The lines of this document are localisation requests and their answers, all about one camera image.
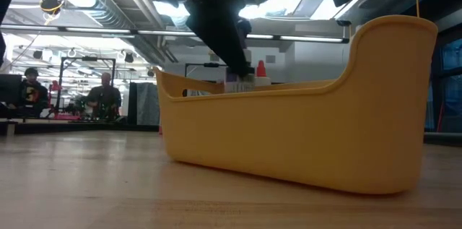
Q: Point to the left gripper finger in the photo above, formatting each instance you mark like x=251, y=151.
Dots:
x=220, y=34
x=245, y=32

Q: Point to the purple-capped food coloring bottle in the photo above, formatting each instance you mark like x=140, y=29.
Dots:
x=238, y=86

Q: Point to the yellow plastic bin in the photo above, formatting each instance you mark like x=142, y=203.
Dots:
x=288, y=131

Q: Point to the red-capped food coloring bottle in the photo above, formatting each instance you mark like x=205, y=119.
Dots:
x=261, y=69

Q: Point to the long linear ceiling light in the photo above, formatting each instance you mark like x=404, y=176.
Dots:
x=108, y=30

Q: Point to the black cabinet panel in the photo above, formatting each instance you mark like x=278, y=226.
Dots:
x=132, y=104

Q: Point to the person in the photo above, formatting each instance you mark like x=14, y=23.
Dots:
x=104, y=99
x=32, y=95

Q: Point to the red equipment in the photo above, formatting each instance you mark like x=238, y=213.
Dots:
x=65, y=116

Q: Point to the black monitor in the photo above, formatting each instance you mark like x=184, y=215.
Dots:
x=9, y=90

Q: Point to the low black rig frame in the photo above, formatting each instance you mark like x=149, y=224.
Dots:
x=205, y=65

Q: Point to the tall black rig frame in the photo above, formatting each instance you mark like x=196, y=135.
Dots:
x=63, y=77

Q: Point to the black ceiling dome camera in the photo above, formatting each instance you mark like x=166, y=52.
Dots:
x=51, y=4

